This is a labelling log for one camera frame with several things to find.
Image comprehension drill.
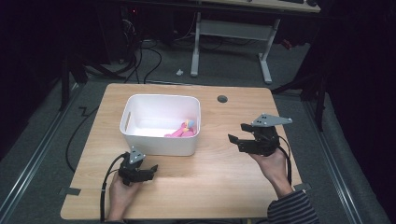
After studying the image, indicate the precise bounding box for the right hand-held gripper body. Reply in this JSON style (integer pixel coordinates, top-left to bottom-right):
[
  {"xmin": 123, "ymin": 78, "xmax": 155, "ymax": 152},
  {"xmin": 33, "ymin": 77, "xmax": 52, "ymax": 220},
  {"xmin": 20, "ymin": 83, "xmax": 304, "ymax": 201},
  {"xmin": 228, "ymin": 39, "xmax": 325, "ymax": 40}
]
[{"xmin": 247, "ymin": 113, "xmax": 293, "ymax": 158}]

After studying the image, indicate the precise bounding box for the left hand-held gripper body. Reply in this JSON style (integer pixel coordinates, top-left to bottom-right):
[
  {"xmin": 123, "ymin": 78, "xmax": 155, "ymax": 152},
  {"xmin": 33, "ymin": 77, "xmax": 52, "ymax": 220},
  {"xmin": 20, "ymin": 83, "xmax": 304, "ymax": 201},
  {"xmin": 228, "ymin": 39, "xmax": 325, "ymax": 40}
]
[{"xmin": 118, "ymin": 146, "xmax": 148, "ymax": 188}]

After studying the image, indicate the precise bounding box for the white plastic storage bin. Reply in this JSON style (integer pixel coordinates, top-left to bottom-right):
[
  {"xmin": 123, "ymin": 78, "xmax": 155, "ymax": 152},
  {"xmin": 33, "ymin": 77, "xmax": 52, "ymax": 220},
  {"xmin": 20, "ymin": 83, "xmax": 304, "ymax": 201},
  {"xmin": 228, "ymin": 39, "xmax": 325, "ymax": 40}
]
[{"xmin": 119, "ymin": 93, "xmax": 202, "ymax": 157}]

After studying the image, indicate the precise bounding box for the pink bone chew toy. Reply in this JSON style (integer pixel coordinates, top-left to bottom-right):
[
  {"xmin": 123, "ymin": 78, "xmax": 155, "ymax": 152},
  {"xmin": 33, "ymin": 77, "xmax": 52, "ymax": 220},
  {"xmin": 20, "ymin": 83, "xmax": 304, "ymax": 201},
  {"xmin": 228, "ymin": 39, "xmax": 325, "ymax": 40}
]
[{"xmin": 163, "ymin": 121, "xmax": 198, "ymax": 138}]

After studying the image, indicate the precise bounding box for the small pink doll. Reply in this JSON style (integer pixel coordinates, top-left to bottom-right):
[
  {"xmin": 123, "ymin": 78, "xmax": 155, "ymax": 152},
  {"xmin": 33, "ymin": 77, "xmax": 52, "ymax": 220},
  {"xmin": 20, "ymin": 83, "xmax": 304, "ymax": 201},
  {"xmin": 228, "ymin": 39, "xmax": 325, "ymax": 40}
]
[{"xmin": 181, "ymin": 119, "xmax": 196, "ymax": 133}]

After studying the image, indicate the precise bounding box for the person's left hand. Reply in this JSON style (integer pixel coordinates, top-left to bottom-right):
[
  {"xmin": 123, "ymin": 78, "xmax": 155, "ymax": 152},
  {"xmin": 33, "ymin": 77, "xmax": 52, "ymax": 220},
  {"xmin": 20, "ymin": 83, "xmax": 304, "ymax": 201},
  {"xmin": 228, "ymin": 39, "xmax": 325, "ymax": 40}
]
[{"xmin": 106, "ymin": 172, "xmax": 142, "ymax": 221}]

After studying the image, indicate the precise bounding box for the person's right hand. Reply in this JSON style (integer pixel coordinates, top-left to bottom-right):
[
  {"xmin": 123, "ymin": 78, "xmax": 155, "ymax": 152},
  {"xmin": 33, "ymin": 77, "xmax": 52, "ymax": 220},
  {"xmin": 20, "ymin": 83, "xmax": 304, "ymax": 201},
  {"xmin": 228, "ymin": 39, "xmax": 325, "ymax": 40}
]
[{"xmin": 248, "ymin": 147, "xmax": 290, "ymax": 194}]

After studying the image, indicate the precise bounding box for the grey tape piece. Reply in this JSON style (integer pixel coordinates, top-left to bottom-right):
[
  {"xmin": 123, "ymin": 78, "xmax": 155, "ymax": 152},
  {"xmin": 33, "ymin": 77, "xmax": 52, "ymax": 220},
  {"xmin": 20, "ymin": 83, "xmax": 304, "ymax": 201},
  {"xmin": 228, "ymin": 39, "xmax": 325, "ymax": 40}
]
[
  {"xmin": 58, "ymin": 187, "xmax": 82, "ymax": 197},
  {"xmin": 292, "ymin": 182, "xmax": 313, "ymax": 192}
]

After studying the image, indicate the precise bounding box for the black metal stand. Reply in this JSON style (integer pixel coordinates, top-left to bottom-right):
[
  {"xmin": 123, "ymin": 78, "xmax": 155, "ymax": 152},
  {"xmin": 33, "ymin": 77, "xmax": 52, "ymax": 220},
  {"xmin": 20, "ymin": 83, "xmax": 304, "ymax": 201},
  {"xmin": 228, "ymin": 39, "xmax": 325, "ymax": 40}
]
[
  {"xmin": 57, "ymin": 55, "xmax": 126, "ymax": 113},
  {"xmin": 270, "ymin": 62, "xmax": 332, "ymax": 133}
]

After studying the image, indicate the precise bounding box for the striped sleeve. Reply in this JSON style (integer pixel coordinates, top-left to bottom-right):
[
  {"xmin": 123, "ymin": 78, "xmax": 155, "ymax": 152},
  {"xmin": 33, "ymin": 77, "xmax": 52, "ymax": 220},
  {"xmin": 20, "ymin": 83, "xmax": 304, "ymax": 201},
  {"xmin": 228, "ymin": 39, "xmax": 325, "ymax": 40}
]
[{"xmin": 266, "ymin": 189, "xmax": 320, "ymax": 224}]

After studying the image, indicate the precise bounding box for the white-legged wooden desk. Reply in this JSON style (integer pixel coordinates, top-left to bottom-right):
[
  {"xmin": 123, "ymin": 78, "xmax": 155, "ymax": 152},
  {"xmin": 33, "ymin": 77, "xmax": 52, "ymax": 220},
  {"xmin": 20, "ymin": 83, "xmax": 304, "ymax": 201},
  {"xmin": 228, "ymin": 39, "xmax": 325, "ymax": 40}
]
[{"xmin": 190, "ymin": 0, "xmax": 322, "ymax": 85}]

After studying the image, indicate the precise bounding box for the black computer tower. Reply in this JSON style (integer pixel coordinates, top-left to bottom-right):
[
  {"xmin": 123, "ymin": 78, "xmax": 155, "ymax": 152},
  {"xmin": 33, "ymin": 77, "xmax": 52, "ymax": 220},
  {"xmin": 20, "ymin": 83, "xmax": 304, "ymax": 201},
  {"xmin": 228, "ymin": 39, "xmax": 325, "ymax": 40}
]
[{"xmin": 95, "ymin": 4, "xmax": 142, "ymax": 65}]

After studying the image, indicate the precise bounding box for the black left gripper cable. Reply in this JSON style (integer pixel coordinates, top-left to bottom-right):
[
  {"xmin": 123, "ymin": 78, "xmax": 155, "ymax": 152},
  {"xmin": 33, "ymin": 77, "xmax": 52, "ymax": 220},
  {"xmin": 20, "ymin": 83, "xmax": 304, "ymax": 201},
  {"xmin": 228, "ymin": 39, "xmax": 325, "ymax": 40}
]
[{"xmin": 99, "ymin": 151, "xmax": 129, "ymax": 223}]

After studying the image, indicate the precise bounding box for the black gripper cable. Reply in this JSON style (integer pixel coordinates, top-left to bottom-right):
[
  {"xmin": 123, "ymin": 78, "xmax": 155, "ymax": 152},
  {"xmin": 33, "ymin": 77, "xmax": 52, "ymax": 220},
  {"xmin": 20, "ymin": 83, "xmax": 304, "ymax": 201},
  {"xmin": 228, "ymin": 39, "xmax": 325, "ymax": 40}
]
[
  {"xmin": 276, "ymin": 134, "xmax": 294, "ymax": 187},
  {"xmin": 99, "ymin": 151, "xmax": 129, "ymax": 223}
]

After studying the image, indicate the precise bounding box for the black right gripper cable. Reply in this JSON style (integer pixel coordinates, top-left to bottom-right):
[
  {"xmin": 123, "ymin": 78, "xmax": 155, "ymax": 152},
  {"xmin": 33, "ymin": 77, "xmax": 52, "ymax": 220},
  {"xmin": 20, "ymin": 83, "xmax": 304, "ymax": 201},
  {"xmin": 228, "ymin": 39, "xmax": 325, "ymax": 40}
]
[{"xmin": 276, "ymin": 134, "xmax": 294, "ymax": 187}]

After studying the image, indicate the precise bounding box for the black floor cable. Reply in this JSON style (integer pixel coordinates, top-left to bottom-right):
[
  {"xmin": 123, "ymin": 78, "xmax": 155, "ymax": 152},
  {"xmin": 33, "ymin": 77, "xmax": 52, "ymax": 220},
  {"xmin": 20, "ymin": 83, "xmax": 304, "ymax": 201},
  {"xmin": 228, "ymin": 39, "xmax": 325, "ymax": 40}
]
[{"xmin": 64, "ymin": 105, "xmax": 101, "ymax": 174}]

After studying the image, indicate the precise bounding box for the metal floor rail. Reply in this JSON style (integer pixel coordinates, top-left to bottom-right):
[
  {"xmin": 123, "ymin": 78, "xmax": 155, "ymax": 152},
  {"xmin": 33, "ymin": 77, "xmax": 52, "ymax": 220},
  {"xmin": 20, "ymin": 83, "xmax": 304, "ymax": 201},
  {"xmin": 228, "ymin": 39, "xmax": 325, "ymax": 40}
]
[
  {"xmin": 302, "ymin": 100, "xmax": 364, "ymax": 224},
  {"xmin": 0, "ymin": 83, "xmax": 81, "ymax": 220}
]

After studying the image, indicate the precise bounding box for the bundle of black floor cables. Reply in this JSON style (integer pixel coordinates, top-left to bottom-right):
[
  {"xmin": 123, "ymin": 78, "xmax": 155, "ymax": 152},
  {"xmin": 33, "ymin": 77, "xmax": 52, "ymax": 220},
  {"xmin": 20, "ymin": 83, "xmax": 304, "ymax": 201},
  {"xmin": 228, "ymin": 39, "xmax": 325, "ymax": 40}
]
[{"xmin": 123, "ymin": 38, "xmax": 163, "ymax": 85}]

